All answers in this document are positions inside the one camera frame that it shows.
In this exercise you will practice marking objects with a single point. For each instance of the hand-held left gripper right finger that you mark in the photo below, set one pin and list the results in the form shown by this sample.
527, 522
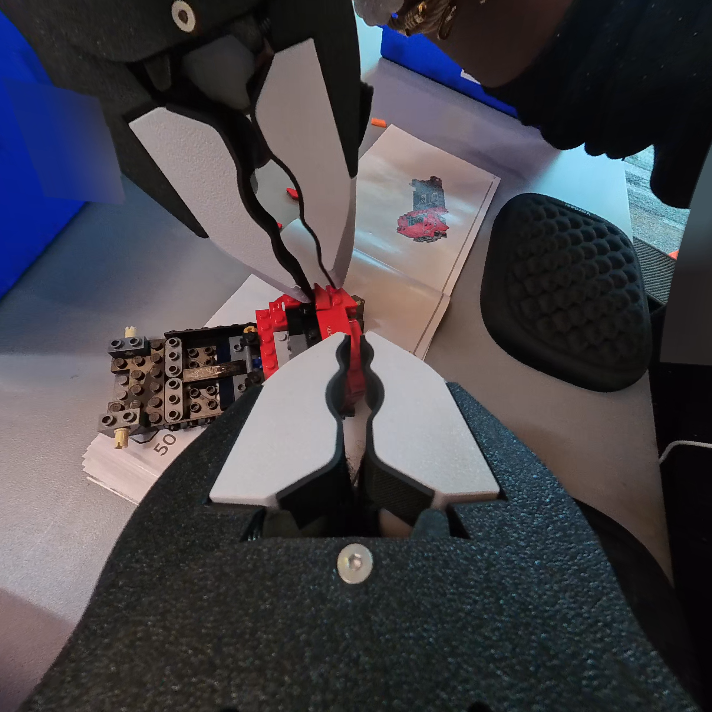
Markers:
434, 439

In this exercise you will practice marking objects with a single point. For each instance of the black quilted pad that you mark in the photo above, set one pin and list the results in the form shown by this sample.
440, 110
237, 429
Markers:
567, 289
668, 623

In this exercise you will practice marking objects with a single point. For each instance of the lego instruction booklet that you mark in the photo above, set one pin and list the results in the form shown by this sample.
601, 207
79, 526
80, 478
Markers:
445, 189

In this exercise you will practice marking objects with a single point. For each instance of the blue plastic bin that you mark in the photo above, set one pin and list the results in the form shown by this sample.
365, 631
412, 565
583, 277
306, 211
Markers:
33, 223
445, 67

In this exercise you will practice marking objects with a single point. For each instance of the red and black lego car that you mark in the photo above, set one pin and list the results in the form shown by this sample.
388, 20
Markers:
178, 378

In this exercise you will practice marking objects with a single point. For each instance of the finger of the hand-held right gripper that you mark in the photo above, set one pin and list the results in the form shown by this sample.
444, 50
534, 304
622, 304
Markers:
200, 167
317, 134

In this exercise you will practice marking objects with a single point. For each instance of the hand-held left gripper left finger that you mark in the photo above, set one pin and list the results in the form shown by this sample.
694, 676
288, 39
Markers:
278, 439

